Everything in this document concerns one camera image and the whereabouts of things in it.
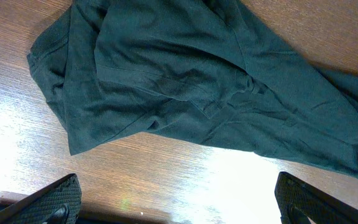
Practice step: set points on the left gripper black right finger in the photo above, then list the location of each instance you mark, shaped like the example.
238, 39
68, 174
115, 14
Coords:
300, 202

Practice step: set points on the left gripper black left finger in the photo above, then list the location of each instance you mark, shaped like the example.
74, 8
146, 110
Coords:
59, 203

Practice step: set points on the dark teal t-shirt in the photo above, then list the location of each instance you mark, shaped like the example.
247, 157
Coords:
207, 72

